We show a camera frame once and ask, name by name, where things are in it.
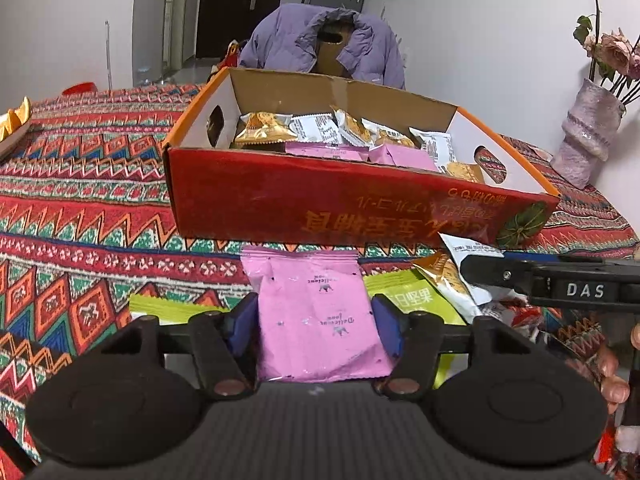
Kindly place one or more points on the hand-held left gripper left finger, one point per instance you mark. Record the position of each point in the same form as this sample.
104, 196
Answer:
244, 327

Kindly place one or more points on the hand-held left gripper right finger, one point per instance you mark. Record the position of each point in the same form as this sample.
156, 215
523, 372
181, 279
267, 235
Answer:
387, 327

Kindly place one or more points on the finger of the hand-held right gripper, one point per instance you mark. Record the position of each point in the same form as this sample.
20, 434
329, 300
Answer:
495, 274

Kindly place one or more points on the white orange snack packet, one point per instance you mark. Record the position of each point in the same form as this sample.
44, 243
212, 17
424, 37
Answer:
447, 282

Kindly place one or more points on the pink snack packet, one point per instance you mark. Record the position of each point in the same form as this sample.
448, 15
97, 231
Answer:
325, 151
405, 156
315, 320

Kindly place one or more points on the red cardboard box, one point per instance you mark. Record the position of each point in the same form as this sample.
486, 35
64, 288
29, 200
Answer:
310, 210

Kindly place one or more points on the pile of white gold packets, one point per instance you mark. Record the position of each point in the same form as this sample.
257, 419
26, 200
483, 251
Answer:
320, 127

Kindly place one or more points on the person's right hand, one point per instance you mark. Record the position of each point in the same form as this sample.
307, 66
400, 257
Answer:
615, 365

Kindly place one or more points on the green snack packet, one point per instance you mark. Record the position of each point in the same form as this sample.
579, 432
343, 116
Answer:
410, 294
165, 310

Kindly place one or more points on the red snack packet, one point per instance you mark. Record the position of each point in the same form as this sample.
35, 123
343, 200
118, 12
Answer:
520, 316

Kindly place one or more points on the pale purple vase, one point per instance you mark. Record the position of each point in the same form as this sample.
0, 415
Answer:
585, 135

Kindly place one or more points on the patterned red tablecloth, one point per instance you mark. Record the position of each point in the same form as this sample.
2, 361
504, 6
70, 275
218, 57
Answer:
90, 195

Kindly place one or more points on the pink artificial flowers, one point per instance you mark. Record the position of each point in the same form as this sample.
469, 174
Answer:
612, 50

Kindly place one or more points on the brown chair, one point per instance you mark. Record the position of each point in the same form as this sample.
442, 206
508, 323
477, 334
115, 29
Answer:
330, 50

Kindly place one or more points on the purple jacket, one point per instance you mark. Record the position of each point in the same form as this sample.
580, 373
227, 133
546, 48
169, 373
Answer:
280, 40

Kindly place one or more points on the red bucket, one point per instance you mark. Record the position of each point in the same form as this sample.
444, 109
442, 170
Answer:
80, 88

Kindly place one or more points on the thin mop pole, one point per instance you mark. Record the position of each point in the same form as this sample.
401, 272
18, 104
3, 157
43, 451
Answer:
107, 55

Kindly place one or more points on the golden ingot ornament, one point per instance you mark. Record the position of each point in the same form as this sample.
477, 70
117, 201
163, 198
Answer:
14, 117

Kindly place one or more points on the dark door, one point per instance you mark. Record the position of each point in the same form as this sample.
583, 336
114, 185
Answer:
235, 10

